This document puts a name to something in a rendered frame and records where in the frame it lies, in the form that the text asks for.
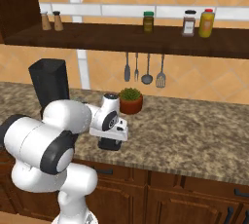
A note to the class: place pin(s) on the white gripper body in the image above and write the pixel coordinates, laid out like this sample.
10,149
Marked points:
108,133

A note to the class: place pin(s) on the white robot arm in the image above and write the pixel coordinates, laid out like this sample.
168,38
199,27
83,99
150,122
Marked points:
39,143

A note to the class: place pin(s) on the dark wooden drawer front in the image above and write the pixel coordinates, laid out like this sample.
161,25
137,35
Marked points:
129,173
201,187

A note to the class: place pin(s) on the green plant in terracotta pot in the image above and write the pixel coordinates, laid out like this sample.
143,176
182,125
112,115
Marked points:
131,101

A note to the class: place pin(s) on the dark wooden cupboard door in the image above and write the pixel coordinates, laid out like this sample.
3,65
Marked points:
29,202
245,216
188,210
120,203

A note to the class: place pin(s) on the grey hanging spatula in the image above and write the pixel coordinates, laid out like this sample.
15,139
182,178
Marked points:
127,72

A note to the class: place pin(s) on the grey hanging ladle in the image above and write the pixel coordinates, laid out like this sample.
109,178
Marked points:
147,78

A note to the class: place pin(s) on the grey hanging fork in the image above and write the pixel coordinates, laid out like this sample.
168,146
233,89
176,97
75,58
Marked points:
136,70

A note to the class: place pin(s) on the grey hanging slotted turner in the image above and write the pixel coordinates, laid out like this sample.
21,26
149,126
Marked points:
160,79

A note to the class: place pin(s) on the green-lidded spice jar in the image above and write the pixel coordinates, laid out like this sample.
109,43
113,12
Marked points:
148,23

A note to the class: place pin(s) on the wooden shaker with dark cap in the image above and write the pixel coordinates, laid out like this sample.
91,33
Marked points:
58,22
45,22

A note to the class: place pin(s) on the black-lidded brown spice jar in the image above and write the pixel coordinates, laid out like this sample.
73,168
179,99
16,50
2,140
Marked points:
189,25

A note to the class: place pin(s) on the yellow bottle with red cap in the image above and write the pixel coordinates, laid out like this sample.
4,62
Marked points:
206,25

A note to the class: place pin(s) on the dark wooden wall shelf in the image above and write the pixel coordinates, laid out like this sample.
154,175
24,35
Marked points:
129,39

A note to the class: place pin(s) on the dark wooden wall cupboard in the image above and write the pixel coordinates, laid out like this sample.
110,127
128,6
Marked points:
16,4

